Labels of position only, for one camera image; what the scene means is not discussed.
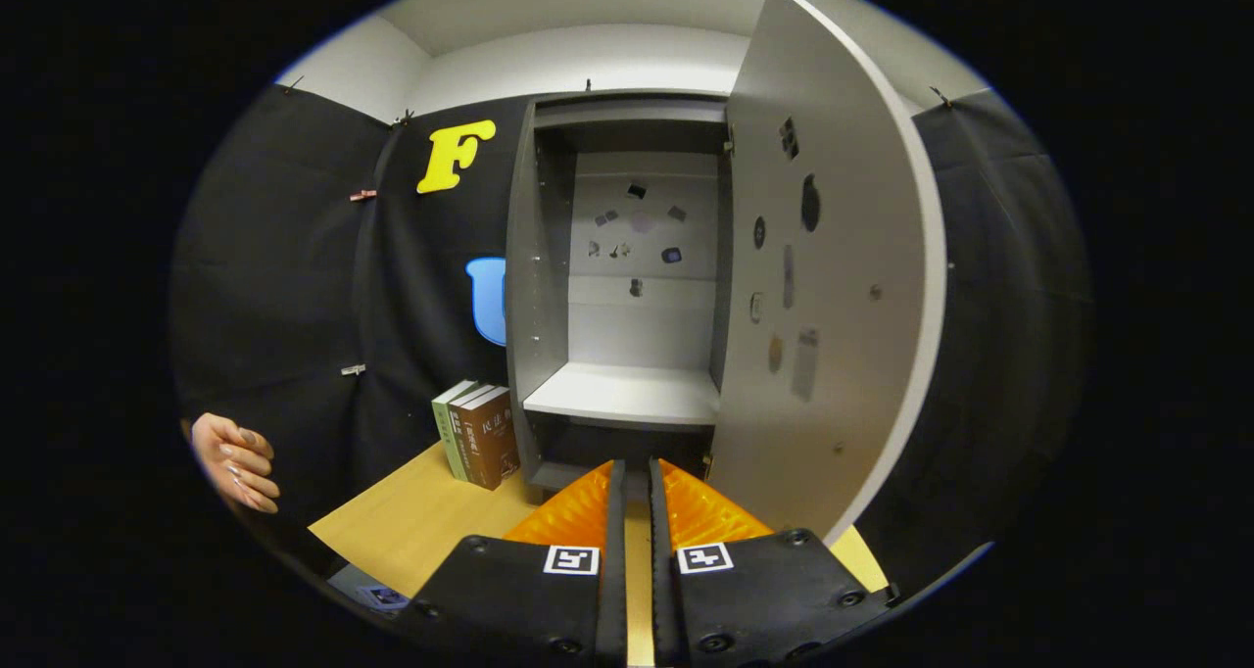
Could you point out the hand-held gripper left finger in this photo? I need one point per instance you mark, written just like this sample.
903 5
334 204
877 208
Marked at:
615 599

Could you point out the grey cabinet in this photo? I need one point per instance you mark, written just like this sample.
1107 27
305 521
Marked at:
534 257

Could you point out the beige cabinet door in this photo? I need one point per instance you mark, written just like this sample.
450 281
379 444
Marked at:
843 355

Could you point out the brown book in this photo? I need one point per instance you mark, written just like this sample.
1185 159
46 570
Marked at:
490 438

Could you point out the black backdrop cloth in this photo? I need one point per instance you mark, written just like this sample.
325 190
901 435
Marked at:
284 286

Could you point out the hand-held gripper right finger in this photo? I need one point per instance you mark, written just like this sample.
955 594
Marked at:
662 599

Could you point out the small printed card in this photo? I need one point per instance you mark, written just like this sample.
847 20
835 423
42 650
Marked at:
384 598

